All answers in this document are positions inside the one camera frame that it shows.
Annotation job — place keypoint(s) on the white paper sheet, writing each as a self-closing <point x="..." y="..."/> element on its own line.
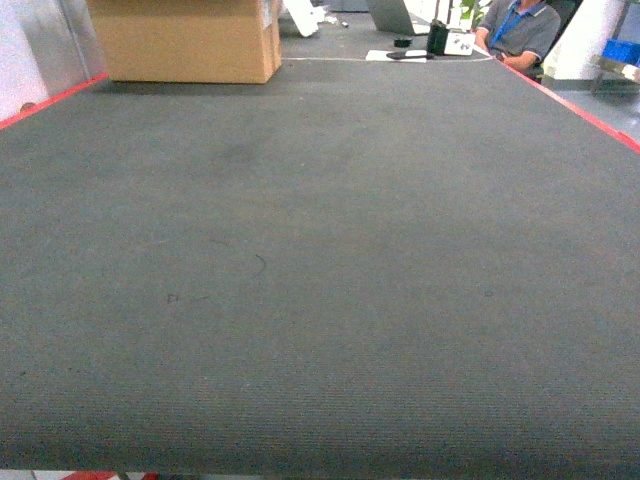
<point x="380" y="55"/>

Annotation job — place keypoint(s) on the black phone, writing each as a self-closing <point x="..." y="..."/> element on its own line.
<point x="417" y="55"/>

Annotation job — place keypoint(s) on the cardboard box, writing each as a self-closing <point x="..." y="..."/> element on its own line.
<point x="217" y="42"/>

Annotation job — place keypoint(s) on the open grey laptop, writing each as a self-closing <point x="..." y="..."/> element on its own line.
<point x="393" y="16"/>

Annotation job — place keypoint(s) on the black mug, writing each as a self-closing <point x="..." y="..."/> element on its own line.
<point x="437" y="38"/>

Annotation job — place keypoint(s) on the white box with print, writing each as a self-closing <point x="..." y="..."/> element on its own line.
<point x="459" y="43"/>

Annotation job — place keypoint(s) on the seated person grey shirt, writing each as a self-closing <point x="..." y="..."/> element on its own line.
<point x="518" y="34"/>

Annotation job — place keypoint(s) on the white pillar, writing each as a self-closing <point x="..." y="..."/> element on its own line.
<point x="594" y="22"/>

